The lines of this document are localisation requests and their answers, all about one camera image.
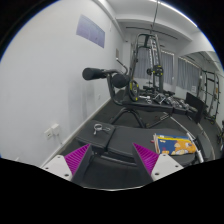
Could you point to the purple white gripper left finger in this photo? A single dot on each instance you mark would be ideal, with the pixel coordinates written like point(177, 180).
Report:
point(72, 166)

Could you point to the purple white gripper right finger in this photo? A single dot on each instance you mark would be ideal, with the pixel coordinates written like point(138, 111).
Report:
point(154, 165)

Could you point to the black padded weight bench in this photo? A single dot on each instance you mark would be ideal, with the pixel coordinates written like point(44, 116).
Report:
point(112, 165)

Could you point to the black roller pad bench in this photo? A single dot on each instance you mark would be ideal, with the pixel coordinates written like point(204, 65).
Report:
point(125, 92)

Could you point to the grey right window curtain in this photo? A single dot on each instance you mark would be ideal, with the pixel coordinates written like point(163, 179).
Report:
point(188, 75)

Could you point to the white wall socket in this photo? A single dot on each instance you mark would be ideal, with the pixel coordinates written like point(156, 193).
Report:
point(52, 131)

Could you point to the black cable gym machine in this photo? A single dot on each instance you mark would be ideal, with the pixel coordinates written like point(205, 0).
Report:
point(147, 47)

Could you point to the purple wall poster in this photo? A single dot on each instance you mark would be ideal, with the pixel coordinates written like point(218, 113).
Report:
point(89, 30)

